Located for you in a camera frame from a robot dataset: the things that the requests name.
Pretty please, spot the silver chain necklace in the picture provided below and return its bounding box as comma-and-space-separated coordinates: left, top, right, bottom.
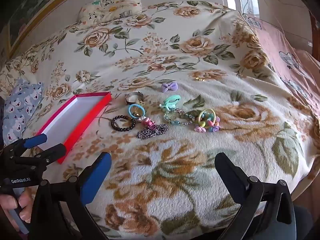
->
136, 123, 169, 139

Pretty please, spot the purple fabric bow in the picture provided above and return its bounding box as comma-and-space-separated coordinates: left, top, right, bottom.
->
161, 81, 178, 92

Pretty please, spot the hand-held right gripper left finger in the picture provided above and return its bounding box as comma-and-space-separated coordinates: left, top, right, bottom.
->
25, 152, 112, 240

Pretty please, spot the brown wooden furniture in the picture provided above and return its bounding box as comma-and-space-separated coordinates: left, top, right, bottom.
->
308, 9, 320, 55

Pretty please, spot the pink heart print quilt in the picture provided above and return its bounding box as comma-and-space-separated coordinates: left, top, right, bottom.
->
241, 11, 320, 117

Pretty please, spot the floral fleece blanket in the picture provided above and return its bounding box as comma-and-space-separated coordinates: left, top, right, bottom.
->
0, 1, 320, 240

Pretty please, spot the teal hair tie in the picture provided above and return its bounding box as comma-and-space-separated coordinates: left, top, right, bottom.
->
160, 94, 181, 112

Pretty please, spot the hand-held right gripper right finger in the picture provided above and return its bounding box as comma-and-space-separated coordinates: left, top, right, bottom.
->
214, 152, 297, 240

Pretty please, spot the gold framed wall picture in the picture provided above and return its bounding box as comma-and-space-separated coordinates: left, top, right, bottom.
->
0, 0, 105, 60

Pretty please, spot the person's left hand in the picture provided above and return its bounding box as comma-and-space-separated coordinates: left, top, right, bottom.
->
0, 189, 34, 230

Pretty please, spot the panda print pillow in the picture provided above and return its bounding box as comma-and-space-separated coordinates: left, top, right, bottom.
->
75, 0, 142, 29

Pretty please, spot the pink-edged white tray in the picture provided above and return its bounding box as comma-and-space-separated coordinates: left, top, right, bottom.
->
35, 92, 112, 165

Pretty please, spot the colourful hair tie bundle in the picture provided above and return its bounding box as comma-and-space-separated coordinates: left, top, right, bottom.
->
194, 108, 221, 133

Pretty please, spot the blue hair tie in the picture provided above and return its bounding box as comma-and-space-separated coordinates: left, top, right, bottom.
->
128, 104, 146, 119

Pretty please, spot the glass bead bracelet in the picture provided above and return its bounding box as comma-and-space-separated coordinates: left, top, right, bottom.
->
164, 107, 197, 126

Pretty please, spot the pink charm hair tie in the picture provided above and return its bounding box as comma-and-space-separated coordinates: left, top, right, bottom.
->
137, 116, 156, 132

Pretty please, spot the black bead bracelet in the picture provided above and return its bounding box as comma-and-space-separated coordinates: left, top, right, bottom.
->
111, 115, 136, 132

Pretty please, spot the silver bangle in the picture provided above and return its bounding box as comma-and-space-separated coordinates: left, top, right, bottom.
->
125, 92, 143, 105

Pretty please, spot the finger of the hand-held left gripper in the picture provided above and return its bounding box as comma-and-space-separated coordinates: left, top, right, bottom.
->
15, 144, 67, 171
4, 133, 48, 157

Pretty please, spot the blue bear print cloth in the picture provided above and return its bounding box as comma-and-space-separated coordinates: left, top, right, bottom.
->
2, 79, 44, 147

